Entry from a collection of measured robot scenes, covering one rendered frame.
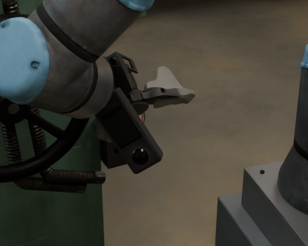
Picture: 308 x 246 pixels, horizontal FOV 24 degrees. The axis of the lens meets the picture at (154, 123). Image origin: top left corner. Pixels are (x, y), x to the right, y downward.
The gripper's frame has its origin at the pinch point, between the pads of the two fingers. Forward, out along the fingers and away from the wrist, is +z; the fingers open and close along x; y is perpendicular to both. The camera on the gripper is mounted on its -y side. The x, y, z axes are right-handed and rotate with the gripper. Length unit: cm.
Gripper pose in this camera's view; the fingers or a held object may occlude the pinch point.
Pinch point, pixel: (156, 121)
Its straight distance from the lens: 110.2
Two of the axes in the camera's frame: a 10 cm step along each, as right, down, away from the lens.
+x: -8.2, 4.7, 3.2
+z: 4.3, 1.4, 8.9
